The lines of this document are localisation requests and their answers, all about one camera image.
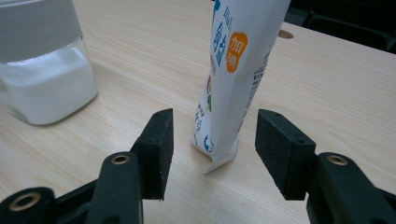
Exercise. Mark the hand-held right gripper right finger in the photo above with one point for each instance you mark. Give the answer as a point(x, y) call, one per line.
point(286, 155)

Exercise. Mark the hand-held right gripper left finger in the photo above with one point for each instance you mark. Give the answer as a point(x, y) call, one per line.
point(155, 155)

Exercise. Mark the blue and white salt bag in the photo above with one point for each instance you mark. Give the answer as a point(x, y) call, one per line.
point(236, 77)

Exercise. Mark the clear jar with white lid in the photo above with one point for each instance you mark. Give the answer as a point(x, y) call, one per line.
point(46, 87)

